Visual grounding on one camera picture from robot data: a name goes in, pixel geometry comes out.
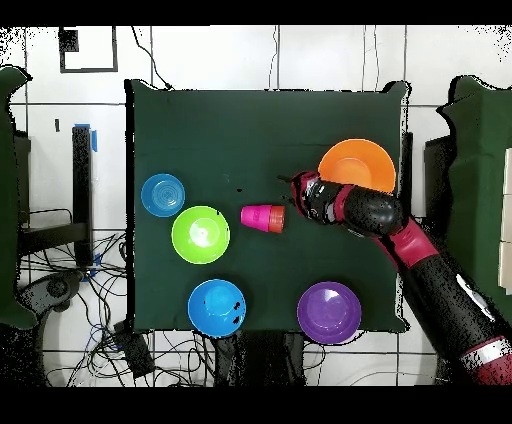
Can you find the green cloth side table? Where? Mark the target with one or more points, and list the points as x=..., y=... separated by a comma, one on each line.
x=8, y=200
x=480, y=180

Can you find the black stand beam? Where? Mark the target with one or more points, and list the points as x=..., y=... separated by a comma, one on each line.
x=407, y=172

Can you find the large orange bowl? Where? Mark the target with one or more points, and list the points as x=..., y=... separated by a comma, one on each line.
x=356, y=164

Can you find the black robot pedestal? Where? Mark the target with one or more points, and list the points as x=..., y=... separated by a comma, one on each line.
x=260, y=360

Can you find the shallow blue bowl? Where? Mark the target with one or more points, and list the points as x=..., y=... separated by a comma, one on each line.
x=162, y=195

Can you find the white box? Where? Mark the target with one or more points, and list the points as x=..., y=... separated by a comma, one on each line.
x=507, y=220

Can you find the dark green tablecloth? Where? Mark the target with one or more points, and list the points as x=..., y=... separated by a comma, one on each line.
x=240, y=132

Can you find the purple bowl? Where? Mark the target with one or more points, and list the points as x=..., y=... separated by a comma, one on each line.
x=328, y=312

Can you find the deep blue bowl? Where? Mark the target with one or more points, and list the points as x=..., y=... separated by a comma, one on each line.
x=216, y=308

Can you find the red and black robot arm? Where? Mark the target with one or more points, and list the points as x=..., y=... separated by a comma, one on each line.
x=400, y=224

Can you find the orange-red cup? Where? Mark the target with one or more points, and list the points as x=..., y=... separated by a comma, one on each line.
x=276, y=219

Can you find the black chair base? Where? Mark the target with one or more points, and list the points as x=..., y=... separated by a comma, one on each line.
x=56, y=288

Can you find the large green bowl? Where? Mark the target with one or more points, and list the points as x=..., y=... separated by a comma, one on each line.
x=196, y=240

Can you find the pink cup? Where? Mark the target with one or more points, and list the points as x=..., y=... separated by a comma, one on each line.
x=256, y=216

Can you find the black power strip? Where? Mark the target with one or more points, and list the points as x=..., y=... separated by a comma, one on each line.
x=134, y=352

